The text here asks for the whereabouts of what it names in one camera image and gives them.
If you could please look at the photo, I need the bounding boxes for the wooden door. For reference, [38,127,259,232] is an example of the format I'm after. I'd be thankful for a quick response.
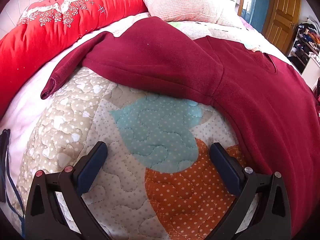
[262,0,303,55]

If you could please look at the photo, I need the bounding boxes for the purple cloth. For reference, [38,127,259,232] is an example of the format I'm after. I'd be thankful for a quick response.
[240,17,253,30]

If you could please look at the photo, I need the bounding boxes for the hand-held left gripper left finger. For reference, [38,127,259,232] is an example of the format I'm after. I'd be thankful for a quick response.
[25,141,110,240]

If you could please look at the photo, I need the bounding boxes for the blue door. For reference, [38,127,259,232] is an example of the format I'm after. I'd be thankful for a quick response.
[241,0,272,34]

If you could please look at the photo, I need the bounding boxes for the pale pink blanket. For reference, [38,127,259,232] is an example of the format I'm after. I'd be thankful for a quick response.
[0,55,83,205]

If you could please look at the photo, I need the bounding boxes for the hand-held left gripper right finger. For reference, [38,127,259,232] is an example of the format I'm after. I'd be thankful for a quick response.
[205,142,292,240]

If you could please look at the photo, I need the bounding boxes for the maroon fleece sweater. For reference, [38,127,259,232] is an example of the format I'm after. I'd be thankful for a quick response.
[41,17,320,235]

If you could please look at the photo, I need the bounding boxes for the pink ribbed pillow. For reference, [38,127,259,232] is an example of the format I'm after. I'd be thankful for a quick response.
[135,0,244,27]

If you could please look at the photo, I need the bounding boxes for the white headboard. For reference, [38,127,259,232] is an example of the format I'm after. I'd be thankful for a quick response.
[0,0,65,30]

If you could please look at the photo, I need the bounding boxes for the white cluttered shelf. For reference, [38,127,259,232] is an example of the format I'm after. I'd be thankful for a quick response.
[287,16,320,75]

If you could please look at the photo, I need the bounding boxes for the red floral quilt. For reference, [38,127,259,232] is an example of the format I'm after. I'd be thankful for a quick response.
[0,0,148,119]

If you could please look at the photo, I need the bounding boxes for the patchwork polka dot bedspread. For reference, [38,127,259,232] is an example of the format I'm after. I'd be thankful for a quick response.
[6,12,313,240]

